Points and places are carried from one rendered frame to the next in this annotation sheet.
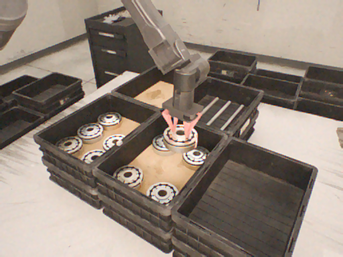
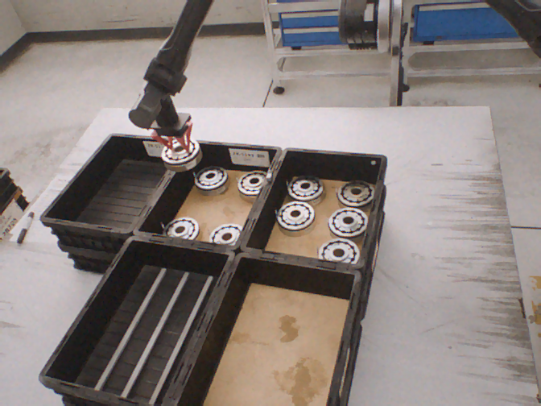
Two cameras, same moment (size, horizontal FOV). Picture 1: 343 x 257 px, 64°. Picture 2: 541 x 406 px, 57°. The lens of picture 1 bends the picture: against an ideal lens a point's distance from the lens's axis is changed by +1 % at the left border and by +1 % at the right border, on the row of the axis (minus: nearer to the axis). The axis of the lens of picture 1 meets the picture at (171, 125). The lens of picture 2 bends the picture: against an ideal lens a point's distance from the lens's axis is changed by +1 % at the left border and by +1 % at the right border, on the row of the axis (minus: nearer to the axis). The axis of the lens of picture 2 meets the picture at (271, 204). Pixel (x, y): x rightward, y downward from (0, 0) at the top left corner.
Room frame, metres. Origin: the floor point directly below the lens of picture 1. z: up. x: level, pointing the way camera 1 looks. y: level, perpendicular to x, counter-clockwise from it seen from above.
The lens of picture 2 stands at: (1.73, 0.04, 1.81)
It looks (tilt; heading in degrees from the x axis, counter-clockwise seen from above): 44 degrees down; 172
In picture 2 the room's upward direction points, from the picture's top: 11 degrees counter-clockwise
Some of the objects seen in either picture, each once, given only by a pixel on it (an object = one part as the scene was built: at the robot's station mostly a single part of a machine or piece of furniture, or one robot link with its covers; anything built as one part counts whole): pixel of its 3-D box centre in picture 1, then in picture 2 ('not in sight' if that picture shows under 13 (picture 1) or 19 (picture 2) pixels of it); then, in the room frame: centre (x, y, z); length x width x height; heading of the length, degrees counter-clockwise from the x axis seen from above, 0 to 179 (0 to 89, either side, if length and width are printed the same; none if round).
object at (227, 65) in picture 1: (230, 80); not in sight; (2.36, -0.55, 0.37); 0.40 x 0.30 x 0.45; 62
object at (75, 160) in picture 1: (101, 124); (318, 203); (0.87, 0.28, 0.92); 0.40 x 0.30 x 0.02; 147
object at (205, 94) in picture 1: (214, 112); (153, 325); (1.04, -0.19, 0.87); 0.40 x 0.30 x 0.11; 147
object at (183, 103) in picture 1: (183, 99); (165, 113); (0.65, -0.03, 1.16); 0.10 x 0.07 x 0.07; 55
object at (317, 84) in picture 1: (323, 100); not in sight; (1.98, -1.26, 0.37); 0.40 x 0.30 x 0.45; 62
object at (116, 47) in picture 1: (129, 61); not in sight; (2.64, 0.43, 0.45); 0.60 x 0.45 x 0.90; 152
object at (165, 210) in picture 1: (164, 152); (212, 191); (0.70, 0.02, 0.92); 0.40 x 0.30 x 0.02; 147
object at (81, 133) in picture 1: (90, 130); (348, 221); (0.91, 0.34, 0.86); 0.10 x 0.10 x 0.01
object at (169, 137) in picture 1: (180, 134); (180, 151); (0.65, -0.03, 1.04); 0.10 x 0.10 x 0.01
